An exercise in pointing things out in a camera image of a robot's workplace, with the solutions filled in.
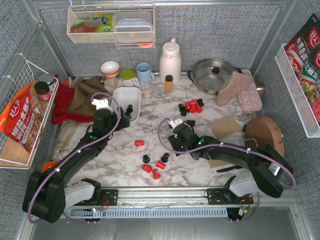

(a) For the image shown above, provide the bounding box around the black coffee capsule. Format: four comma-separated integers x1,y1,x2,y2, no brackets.
197,98,204,108
142,154,150,164
178,103,186,112
126,104,133,114
186,120,196,127
160,152,170,163
180,109,189,117

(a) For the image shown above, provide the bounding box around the brown cardboard square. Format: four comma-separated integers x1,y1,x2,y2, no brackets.
209,115,242,140

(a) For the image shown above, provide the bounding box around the pink striped cloth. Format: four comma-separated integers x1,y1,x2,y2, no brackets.
216,71,254,106

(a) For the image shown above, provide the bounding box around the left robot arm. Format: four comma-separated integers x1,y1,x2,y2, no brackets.
22,106,130,224

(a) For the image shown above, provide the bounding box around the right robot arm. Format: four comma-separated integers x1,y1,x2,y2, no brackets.
168,119,297,198

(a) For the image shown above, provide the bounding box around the white rectangular storage basket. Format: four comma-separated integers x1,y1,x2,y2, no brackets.
112,86,142,124

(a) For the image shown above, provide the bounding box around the red coffee capsule cluster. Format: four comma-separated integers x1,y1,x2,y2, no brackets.
185,99,203,114

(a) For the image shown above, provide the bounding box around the brown cardboard sheet right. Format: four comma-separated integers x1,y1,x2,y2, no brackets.
208,159,235,168

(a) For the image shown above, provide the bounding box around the green lidded white cup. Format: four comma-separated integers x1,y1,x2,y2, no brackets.
120,69,139,87

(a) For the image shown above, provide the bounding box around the brown cloth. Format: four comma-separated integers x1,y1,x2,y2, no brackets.
66,76,107,117

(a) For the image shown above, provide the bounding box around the blue mug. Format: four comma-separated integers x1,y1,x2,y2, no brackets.
136,62,155,83

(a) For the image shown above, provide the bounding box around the white orange striped bowl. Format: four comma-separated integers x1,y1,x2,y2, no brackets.
100,61,120,78

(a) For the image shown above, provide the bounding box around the orange spice bottle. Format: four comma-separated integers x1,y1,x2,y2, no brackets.
164,75,173,92

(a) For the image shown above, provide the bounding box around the red cloth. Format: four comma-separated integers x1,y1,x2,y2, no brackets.
51,83,94,125

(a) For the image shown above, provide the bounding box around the steel pot with glass lid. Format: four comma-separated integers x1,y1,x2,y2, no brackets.
187,58,243,96

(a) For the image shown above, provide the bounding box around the white thermos jug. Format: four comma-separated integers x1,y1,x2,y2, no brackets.
159,37,182,85

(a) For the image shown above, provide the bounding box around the round wooden board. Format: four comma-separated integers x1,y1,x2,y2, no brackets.
244,116,285,157

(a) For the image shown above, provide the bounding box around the pink egg tray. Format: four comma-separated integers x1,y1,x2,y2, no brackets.
237,81,263,112

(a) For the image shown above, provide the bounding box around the pink yellow sponge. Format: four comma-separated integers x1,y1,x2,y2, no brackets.
137,41,154,49

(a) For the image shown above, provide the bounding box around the orange cup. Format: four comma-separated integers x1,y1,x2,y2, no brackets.
41,160,58,173

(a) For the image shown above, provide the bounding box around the silver lid glass jar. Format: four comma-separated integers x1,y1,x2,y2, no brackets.
38,73,56,92

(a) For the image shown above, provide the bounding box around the dark lid glass jar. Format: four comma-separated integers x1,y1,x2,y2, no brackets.
34,81,52,101

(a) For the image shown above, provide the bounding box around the steel cup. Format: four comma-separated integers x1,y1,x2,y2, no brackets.
255,82,267,98

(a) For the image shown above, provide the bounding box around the clear plastic container stack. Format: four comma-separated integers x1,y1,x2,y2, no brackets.
113,11,154,43

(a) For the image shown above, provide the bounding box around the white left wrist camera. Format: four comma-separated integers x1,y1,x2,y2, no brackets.
91,98,112,111

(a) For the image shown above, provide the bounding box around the purple spatula handle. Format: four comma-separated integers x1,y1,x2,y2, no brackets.
216,165,242,173

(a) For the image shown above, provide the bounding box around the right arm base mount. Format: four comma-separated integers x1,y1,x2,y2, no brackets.
204,175,254,205

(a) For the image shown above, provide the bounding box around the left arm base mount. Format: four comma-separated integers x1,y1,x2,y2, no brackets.
78,189,119,207

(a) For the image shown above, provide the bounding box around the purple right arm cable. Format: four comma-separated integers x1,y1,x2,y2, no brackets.
157,117,298,223

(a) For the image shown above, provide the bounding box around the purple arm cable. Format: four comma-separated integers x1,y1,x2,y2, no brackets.
26,92,121,225
157,117,298,223

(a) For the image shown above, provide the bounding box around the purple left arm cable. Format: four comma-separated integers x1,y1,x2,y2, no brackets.
26,92,121,225

